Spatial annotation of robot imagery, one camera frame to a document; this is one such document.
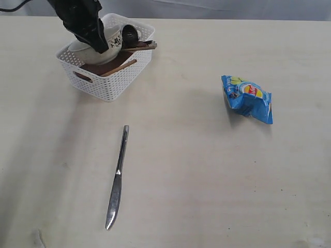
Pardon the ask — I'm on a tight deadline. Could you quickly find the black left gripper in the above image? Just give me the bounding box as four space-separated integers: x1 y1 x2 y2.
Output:
48 0 109 54

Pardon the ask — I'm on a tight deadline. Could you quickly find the floral ceramic bowl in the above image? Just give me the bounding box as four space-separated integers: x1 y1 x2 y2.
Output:
68 25 122 65

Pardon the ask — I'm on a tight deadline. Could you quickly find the blue snack chip bag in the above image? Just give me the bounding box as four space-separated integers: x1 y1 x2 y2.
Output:
221 75 273 125

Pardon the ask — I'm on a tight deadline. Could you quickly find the stainless steel table knife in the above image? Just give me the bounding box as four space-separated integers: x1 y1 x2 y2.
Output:
105 125 129 230

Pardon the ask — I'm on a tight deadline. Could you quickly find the brown wooden plate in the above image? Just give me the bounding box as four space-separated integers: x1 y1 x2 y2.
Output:
80 52 135 77

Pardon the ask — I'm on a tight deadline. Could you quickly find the shiny metal cup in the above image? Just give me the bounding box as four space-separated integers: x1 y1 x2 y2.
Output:
122 24 142 49

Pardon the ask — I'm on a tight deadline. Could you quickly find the brown wooden chopstick front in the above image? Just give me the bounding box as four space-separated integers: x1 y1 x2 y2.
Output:
101 59 137 77

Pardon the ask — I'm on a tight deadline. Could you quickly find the brown wooden chopstick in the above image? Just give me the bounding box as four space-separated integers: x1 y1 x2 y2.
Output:
101 59 137 77
121 40 157 52

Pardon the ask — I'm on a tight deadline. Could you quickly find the white woven plastic basket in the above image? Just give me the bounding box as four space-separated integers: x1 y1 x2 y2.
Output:
55 13 156 103

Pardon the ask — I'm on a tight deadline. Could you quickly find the brown wooden chopstick rear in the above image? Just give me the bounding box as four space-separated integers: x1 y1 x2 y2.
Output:
121 40 157 52

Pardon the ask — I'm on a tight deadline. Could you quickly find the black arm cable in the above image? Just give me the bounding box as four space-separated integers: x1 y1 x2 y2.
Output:
0 0 29 12

